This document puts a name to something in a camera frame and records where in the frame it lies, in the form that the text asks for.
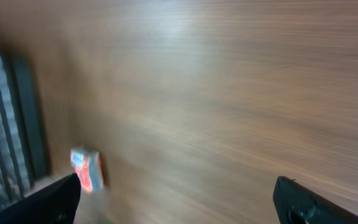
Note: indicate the grey plastic lattice basket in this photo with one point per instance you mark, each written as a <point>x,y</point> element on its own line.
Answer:
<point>23,159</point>

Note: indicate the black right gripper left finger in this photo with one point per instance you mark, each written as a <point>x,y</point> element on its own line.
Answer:
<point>55,203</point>

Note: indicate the small red white box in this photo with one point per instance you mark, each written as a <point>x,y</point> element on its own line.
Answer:
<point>87,165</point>

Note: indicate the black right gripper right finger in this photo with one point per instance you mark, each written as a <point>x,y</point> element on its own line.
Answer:
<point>295,204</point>

